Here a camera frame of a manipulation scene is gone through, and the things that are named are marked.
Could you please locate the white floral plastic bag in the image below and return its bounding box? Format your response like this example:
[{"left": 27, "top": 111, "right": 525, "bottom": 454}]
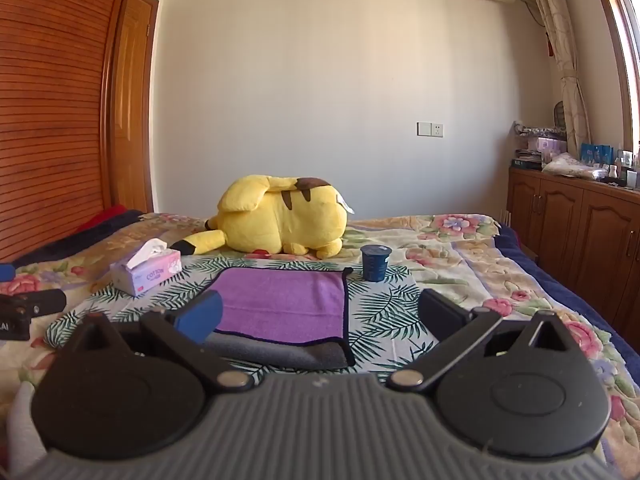
[{"left": 542, "top": 152, "right": 602, "bottom": 179}]

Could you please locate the pink tissue box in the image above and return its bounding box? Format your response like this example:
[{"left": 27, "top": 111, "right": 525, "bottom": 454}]
[{"left": 109, "top": 238, "right": 183, "bottom": 297}]

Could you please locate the wooden door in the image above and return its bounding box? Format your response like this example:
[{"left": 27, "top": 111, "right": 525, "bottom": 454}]
[{"left": 110, "top": 0, "right": 160, "bottom": 214}]

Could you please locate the red cloth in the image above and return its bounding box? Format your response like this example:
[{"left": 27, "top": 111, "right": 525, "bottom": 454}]
[{"left": 75, "top": 204, "right": 130, "bottom": 233}]

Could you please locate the purple and grey towel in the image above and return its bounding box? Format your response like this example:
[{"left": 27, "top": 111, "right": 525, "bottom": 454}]
[{"left": 204, "top": 266, "right": 357, "bottom": 369}]

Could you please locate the group of small bottles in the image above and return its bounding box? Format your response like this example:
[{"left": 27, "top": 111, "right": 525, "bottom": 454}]
[{"left": 602, "top": 149, "right": 640, "bottom": 187}]

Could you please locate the dark blue plastic cup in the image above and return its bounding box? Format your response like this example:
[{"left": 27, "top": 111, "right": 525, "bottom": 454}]
[{"left": 360, "top": 244, "right": 394, "bottom": 282}]

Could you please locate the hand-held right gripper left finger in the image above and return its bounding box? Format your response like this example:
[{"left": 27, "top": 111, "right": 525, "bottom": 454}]
[{"left": 64, "top": 290, "right": 255, "bottom": 393}]

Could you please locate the wooden window frame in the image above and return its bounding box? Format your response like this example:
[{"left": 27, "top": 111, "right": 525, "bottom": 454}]
[{"left": 587, "top": 0, "right": 640, "bottom": 162}]

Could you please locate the blue carton pack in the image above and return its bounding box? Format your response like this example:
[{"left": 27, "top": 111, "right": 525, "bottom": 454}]
[{"left": 579, "top": 143, "right": 615, "bottom": 169}]

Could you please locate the floral fabric box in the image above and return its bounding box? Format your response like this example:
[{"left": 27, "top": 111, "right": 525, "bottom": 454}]
[{"left": 512, "top": 120, "right": 569, "bottom": 139}]

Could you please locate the dark navy cloth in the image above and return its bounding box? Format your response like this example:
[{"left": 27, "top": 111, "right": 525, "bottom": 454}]
[{"left": 12, "top": 208, "right": 157, "bottom": 267}]

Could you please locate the stack of books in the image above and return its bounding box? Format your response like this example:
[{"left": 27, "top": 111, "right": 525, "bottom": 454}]
[{"left": 510, "top": 147, "right": 546, "bottom": 170}]

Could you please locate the pale purple packet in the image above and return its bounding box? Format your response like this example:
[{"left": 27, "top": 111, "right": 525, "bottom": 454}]
[{"left": 532, "top": 137, "right": 569, "bottom": 164}]

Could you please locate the wooden cabinet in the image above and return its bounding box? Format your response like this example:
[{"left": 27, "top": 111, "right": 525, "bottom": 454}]
[{"left": 507, "top": 165, "right": 640, "bottom": 330}]

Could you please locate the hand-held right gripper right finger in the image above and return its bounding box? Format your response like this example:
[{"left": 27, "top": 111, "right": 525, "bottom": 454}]
[{"left": 386, "top": 288, "right": 576, "bottom": 392}]

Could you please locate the yellow plush toy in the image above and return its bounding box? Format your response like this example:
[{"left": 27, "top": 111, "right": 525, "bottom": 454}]
[{"left": 170, "top": 174, "right": 355, "bottom": 260}]

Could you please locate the beige patterned curtain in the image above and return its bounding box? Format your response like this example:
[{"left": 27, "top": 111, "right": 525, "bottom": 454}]
[{"left": 520, "top": 0, "right": 594, "bottom": 147}]

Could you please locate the leaf print cloth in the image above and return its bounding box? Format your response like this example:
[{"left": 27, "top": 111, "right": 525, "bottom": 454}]
[{"left": 44, "top": 254, "right": 437, "bottom": 377}]

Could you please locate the navy blue blanket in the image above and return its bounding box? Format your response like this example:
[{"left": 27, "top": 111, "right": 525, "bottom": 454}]
[{"left": 494, "top": 224, "right": 640, "bottom": 362}]

